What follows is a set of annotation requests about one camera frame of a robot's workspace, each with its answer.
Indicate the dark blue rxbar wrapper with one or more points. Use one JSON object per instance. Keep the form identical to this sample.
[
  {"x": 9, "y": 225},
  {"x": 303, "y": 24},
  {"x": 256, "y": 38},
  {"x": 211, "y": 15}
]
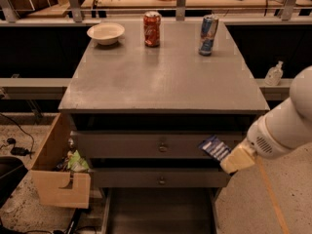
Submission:
[{"x": 215, "y": 148}]

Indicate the clear sanitizer bottle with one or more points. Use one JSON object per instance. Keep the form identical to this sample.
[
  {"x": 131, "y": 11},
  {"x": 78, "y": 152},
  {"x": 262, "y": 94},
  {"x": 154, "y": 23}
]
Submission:
[{"x": 274, "y": 74}]

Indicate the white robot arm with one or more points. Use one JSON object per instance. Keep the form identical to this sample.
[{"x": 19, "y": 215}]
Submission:
[{"x": 280, "y": 131}]

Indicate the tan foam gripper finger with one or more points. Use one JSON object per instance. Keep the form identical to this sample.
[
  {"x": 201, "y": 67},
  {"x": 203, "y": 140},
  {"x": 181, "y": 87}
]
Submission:
[{"x": 241, "y": 157}]

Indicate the green snack bag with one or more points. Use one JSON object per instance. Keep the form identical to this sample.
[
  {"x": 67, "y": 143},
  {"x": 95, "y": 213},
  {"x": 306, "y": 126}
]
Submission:
[{"x": 76, "y": 163}]

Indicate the red soda can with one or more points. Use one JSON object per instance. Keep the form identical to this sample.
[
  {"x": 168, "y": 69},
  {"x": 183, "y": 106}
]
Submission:
[{"x": 151, "y": 26}]

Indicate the grey top drawer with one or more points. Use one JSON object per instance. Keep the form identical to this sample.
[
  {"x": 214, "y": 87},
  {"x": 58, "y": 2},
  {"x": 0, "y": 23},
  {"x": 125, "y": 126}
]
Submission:
[{"x": 141, "y": 145}]

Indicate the white bowl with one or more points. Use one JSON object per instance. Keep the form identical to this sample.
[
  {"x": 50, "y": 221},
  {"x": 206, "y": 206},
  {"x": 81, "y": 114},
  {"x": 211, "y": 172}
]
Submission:
[{"x": 106, "y": 33}]

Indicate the metal guard rail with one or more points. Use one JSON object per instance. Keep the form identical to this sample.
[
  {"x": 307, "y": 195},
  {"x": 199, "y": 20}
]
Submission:
[{"x": 83, "y": 12}]

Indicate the wooden open box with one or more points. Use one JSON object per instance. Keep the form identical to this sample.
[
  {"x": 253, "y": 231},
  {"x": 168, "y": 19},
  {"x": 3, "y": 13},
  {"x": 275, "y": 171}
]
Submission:
[{"x": 55, "y": 188}]

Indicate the blue energy drink can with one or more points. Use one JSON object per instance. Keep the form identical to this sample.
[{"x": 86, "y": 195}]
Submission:
[{"x": 207, "y": 34}]

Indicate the grey bottom drawer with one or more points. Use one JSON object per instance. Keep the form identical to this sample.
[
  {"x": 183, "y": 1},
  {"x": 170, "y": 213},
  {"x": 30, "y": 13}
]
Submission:
[{"x": 158, "y": 211}]

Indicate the grey middle drawer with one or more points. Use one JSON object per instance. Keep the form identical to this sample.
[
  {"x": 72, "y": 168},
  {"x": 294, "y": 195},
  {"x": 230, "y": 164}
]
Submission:
[{"x": 161, "y": 178}]

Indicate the grey drawer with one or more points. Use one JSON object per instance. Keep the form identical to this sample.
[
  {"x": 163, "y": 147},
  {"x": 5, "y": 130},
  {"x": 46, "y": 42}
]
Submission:
[
  {"x": 141, "y": 145},
  {"x": 158, "y": 211},
  {"x": 161, "y": 178}
]

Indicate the grey drawer cabinet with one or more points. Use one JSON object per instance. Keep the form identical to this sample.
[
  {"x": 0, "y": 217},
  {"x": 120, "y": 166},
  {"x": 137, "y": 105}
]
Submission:
[{"x": 131, "y": 88}]

